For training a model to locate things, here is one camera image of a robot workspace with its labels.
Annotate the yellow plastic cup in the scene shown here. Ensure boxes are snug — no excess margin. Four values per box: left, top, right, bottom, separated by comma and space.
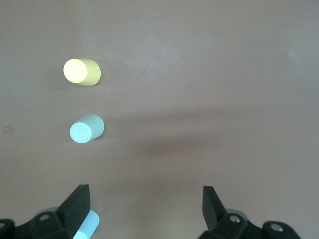
63, 58, 102, 87

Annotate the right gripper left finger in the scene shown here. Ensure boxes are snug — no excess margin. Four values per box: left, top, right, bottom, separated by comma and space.
0, 184, 91, 239

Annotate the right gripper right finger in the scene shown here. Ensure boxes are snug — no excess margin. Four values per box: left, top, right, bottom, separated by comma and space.
198, 185, 302, 239

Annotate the mint green plastic cup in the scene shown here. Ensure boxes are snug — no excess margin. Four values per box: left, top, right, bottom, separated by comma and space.
69, 114, 105, 144

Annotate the light blue plastic cup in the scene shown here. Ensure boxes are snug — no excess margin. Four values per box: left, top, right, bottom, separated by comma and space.
72, 209, 100, 239

